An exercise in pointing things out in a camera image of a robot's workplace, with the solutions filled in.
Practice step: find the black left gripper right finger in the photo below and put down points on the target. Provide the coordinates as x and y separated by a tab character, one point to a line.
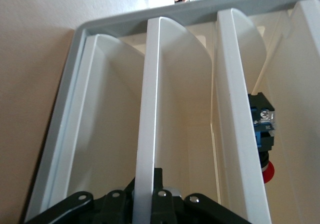
162	209

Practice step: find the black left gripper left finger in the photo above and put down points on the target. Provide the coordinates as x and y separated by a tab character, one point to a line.
112	209

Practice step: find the red emergency stop button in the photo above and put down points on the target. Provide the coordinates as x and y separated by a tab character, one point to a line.
265	138

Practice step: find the grey divided plastic tray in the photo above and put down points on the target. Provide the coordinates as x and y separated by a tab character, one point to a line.
57	108

